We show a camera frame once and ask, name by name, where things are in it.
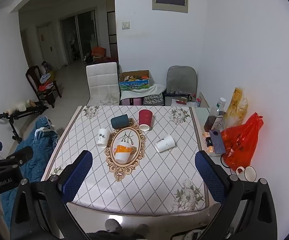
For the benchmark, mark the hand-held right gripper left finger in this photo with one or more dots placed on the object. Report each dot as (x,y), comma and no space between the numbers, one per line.
(76,177)

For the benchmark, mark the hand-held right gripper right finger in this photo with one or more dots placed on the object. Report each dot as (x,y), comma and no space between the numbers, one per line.
(210,177)

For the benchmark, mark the white cup with bamboo print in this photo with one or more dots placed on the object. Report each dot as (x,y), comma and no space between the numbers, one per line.
(101,138)

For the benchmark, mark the orange and white cup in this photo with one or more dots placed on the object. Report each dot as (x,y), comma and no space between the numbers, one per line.
(123,152)

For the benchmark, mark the plain white cup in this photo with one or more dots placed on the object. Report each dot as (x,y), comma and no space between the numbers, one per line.
(165,143)

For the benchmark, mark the dark teal cup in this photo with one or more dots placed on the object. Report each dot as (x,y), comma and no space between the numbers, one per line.
(119,121)

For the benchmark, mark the red cup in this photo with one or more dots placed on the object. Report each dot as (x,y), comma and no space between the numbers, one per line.
(145,118)

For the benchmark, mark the blue quilted blanket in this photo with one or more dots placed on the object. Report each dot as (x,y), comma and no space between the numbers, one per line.
(40,142)

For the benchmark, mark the grey smartphone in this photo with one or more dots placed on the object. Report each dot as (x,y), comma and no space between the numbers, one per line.
(217,142)

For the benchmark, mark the large white mug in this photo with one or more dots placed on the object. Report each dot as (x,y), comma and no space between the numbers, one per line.
(250,174)

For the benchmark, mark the black exercise bench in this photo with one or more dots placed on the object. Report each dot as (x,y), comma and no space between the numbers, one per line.
(24,113)

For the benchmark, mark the orange plastic bag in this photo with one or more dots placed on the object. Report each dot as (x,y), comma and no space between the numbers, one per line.
(242,142)

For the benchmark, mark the jar of dark liquid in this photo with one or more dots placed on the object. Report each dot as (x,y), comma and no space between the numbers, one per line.
(210,121)

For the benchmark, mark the grey slipper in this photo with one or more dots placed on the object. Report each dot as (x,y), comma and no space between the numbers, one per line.
(113,225)

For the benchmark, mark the diamond pattern floral tablecloth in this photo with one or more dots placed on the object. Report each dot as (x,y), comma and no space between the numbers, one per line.
(147,180)

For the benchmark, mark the bottle with white cap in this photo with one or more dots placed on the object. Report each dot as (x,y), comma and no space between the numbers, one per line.
(220,105)

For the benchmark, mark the yellow plastic bag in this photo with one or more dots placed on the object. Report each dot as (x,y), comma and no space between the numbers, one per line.
(237,105)

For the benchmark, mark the dark wooden chair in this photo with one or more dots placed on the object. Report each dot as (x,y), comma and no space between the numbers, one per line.
(33,76)

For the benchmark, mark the pile of clothes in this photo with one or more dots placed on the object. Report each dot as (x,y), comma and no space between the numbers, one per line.
(45,78)

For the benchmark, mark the black folded stand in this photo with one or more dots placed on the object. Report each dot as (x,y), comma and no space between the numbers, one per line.
(177,95)

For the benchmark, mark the pink box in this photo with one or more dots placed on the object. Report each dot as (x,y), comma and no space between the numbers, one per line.
(130,101)

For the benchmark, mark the black and white patterned bag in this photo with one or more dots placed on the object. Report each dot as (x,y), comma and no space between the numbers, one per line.
(153,99)

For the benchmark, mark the white padded chair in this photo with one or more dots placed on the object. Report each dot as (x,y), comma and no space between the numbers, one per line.
(101,80)

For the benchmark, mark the grey cushioned chair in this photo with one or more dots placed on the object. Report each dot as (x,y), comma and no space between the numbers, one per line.
(180,78)

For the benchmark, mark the white cloth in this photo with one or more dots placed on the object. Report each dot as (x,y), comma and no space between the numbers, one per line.
(155,88)

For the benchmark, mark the cardboard box with packets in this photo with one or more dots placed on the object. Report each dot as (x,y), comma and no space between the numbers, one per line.
(134,83)

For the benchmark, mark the wooden door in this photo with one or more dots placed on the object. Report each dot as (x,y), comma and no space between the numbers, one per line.
(47,47)

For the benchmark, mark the sliding glass door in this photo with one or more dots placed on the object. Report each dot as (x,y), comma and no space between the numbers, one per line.
(80,37)

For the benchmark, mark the white light switch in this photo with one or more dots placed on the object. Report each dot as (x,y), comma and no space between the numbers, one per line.
(125,25)

